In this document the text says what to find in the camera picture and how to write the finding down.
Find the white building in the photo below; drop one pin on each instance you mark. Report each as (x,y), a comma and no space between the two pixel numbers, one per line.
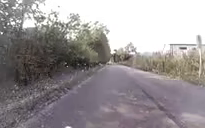
(181,48)

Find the row of trees and bushes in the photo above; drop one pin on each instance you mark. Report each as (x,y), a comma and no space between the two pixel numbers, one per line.
(56,43)

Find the tall dry grass strip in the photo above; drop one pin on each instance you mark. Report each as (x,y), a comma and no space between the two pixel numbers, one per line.
(176,66)

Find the leaf-strewn dirt verge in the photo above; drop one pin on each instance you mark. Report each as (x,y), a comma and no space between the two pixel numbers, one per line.
(20,96)

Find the distant trees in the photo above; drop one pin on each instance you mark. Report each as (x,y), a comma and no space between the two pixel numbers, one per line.
(125,53)

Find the grey asphalt road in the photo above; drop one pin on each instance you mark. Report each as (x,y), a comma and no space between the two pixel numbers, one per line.
(123,100)

